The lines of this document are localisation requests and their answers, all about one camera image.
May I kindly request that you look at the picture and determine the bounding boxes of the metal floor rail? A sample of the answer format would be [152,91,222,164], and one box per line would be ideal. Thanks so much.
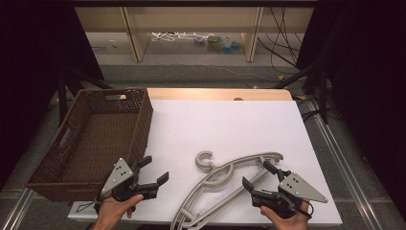
[305,98,385,230]
[0,187,34,230]

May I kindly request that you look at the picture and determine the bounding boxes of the white coiled cable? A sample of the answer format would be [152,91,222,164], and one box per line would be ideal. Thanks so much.
[150,31,199,43]

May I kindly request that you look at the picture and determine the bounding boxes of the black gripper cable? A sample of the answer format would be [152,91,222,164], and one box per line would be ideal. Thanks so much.
[295,200,316,220]

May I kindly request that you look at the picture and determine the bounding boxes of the person's right hand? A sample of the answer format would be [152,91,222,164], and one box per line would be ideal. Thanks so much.
[259,205,311,230]

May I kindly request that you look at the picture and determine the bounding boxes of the light wooden shelf unit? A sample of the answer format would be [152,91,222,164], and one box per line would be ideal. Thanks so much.
[74,7,316,63]

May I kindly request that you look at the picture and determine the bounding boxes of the pile of colourful toys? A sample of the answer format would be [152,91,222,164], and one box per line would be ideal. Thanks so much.
[193,34,244,55]

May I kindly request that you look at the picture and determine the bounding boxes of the light wooden table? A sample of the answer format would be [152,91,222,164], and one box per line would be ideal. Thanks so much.
[147,87,294,103]

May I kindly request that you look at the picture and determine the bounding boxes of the dark curtain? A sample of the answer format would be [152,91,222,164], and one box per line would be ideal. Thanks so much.
[0,0,105,190]
[296,0,406,222]

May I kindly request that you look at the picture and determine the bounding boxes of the long white floor cable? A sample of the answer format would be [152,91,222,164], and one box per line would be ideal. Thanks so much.
[171,61,280,81]

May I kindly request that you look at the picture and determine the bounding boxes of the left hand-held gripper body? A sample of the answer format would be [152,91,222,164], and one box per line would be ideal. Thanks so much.
[94,157,144,213]

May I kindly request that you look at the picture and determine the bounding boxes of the black metal stand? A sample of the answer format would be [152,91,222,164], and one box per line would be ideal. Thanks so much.
[273,59,330,125]
[56,66,113,127]

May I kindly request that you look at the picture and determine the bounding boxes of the brown wicker basket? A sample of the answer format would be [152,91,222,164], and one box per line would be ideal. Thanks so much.
[26,87,154,203]

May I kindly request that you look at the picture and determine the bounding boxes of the bundle of black cables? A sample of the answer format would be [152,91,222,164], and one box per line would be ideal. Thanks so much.
[256,7,305,75]

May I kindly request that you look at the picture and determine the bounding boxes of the person's left hand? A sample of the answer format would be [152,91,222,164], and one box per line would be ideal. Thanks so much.
[92,194,145,230]

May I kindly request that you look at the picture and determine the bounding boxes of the grey plastic clothes hanger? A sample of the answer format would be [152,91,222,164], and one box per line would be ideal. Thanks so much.
[170,150,284,230]

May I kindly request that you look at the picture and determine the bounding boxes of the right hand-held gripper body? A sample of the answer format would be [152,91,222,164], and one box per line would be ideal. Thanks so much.
[251,172,329,220]

